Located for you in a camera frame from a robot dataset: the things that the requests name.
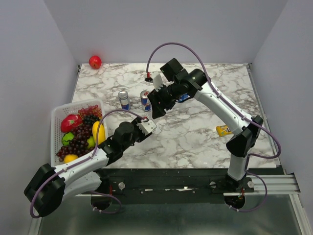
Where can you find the dark purple grape bunch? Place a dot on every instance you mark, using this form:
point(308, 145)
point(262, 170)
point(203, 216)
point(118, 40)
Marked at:
point(78, 145)

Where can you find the yellow candy bag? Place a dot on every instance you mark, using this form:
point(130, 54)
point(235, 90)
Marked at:
point(223, 130)

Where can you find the upright energy drink can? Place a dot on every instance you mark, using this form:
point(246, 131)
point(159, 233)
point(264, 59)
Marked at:
point(145, 103)

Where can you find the green lime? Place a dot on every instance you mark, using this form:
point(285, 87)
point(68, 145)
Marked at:
point(90, 142)

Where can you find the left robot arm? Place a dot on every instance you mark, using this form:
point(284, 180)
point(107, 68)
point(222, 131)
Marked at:
point(47, 187)

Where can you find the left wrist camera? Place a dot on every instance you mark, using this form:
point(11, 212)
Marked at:
point(147, 127)

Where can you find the red apple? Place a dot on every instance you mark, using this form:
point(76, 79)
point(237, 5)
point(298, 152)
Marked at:
point(95, 62)

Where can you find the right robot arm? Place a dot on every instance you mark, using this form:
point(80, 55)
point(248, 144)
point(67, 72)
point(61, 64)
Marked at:
point(244, 127)

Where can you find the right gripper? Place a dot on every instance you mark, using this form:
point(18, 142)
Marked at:
point(157, 109)

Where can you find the red dragon fruit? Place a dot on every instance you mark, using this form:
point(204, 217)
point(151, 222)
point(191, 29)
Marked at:
point(70, 122)

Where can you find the blue labelled plastic bottle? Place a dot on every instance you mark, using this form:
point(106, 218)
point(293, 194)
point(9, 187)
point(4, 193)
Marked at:
point(183, 98)

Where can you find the yellow lemon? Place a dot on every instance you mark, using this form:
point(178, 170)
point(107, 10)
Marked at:
point(69, 158)

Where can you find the black mounting rail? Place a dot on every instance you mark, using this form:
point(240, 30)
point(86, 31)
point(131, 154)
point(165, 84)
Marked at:
point(169, 186)

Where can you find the upside-down energy drink can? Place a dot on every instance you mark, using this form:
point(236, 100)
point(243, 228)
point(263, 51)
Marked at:
point(124, 100)

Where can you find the white fruit basket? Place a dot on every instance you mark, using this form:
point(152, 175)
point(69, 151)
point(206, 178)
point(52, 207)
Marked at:
point(60, 113)

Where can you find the green fruit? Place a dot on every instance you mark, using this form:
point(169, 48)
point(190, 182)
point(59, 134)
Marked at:
point(67, 138)

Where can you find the red grape bunch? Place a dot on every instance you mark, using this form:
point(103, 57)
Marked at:
point(90, 110)

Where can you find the yellow mango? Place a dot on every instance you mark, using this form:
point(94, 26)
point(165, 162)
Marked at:
point(98, 132)

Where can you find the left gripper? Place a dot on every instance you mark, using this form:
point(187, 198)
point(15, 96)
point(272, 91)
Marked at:
point(143, 136)

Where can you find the black grape bunch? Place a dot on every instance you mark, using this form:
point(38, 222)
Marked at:
point(90, 120)

